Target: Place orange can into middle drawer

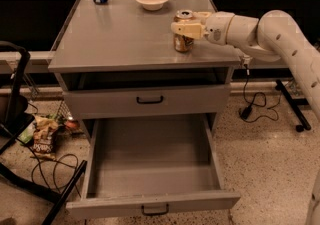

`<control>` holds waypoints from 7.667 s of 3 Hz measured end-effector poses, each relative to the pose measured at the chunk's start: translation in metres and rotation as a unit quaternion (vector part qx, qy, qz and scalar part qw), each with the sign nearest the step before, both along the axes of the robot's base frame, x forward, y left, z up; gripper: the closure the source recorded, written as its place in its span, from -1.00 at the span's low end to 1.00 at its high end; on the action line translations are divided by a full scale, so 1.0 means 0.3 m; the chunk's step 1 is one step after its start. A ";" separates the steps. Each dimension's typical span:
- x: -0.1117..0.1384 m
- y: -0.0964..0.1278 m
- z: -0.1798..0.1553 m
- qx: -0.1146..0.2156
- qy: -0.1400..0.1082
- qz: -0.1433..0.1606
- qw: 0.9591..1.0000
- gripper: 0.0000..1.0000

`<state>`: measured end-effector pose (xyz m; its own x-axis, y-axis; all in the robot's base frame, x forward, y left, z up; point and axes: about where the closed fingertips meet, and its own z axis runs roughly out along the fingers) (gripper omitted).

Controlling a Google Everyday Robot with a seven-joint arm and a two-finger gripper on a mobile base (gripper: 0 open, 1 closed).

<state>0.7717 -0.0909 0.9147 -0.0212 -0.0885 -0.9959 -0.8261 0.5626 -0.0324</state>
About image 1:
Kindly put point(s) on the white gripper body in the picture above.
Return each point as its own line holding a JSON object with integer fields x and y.
{"x": 217, "y": 27}

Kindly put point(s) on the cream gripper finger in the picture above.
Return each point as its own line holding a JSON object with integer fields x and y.
{"x": 202, "y": 16}
{"x": 190, "y": 30}

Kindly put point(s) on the orange soda can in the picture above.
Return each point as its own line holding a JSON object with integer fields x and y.
{"x": 181, "y": 43}

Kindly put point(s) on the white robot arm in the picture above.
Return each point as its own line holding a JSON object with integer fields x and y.
{"x": 274, "y": 36}

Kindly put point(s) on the closed grey upper drawer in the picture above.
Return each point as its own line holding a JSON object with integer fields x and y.
{"x": 94, "y": 104}

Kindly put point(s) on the grey drawer cabinet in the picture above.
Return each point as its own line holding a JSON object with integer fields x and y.
{"x": 120, "y": 45}

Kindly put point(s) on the open grey bottom drawer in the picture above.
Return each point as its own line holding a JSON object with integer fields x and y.
{"x": 150, "y": 166}

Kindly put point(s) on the red can on floor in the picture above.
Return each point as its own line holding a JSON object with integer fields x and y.
{"x": 72, "y": 125}

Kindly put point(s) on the brown chip bag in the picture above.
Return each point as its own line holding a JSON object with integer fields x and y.
{"x": 44, "y": 137}

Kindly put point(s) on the green snack packet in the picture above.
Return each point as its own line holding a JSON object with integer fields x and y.
{"x": 27, "y": 134}

